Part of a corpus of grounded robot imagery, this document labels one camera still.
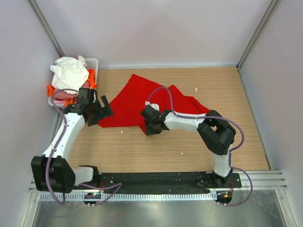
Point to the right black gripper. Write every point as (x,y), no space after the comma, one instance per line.
(149,131)

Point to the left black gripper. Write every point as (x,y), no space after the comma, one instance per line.
(104,111)

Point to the red t-shirt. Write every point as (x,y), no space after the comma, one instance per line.
(129,103)

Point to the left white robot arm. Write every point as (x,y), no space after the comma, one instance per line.
(51,170)

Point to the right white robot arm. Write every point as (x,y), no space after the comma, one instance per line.
(217,134)

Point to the orange t-shirt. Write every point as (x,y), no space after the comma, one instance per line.
(63,103)

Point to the pink t-shirt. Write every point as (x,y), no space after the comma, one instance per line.
(63,95)

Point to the white laundry basket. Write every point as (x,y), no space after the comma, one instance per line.
(73,73)

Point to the white t-shirt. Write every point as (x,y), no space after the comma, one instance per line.
(69,73)

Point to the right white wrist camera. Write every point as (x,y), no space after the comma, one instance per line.
(153,105)

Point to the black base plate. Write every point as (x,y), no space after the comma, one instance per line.
(165,183)

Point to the white slotted cable duct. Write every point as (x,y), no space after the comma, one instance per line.
(94,196)

